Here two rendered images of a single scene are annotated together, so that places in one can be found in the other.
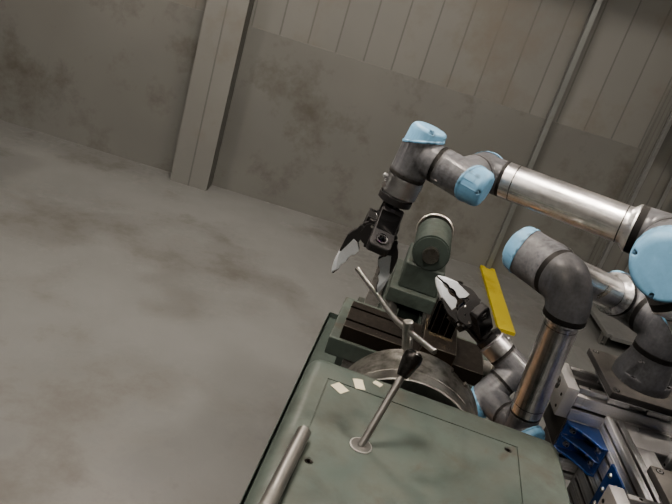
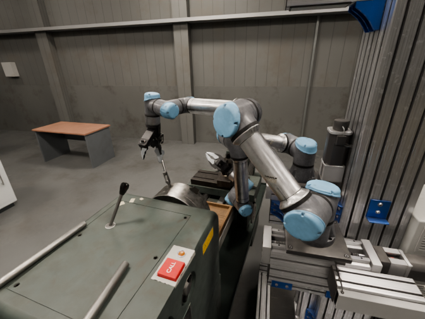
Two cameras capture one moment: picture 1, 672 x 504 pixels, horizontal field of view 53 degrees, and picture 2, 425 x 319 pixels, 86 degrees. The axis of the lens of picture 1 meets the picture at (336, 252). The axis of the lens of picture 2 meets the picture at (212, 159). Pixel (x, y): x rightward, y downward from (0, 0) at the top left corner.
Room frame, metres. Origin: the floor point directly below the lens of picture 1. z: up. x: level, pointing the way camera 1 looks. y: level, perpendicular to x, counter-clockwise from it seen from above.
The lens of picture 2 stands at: (0.32, -0.69, 1.81)
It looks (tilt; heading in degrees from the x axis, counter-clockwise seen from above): 24 degrees down; 16
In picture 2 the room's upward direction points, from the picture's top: 1 degrees counter-clockwise
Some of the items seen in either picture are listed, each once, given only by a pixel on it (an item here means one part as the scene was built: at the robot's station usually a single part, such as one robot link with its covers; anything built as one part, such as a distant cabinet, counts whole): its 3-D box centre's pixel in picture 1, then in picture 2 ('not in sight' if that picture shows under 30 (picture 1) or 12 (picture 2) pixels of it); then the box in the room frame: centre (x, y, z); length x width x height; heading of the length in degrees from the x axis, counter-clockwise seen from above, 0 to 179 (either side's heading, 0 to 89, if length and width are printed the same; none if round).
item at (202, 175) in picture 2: (412, 342); (220, 180); (1.85, -0.31, 0.95); 0.43 x 0.18 x 0.04; 86
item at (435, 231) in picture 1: (426, 259); not in sight; (2.41, -0.33, 1.01); 0.30 x 0.20 x 0.29; 176
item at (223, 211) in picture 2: not in sight; (199, 216); (1.46, -0.26, 0.89); 0.36 x 0.30 x 0.04; 86
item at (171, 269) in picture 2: not in sight; (171, 269); (0.75, -0.43, 1.26); 0.06 x 0.06 x 0.02; 86
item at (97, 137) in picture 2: not in sight; (76, 143); (3.73, 3.13, 0.34); 1.26 x 0.65 x 0.68; 89
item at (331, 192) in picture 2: not in sight; (320, 199); (1.12, -0.87, 1.33); 0.13 x 0.12 x 0.14; 156
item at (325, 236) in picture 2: not in sight; (315, 223); (1.13, -0.87, 1.21); 0.15 x 0.15 x 0.10
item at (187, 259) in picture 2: not in sight; (174, 270); (0.77, -0.43, 1.23); 0.13 x 0.08 x 0.06; 176
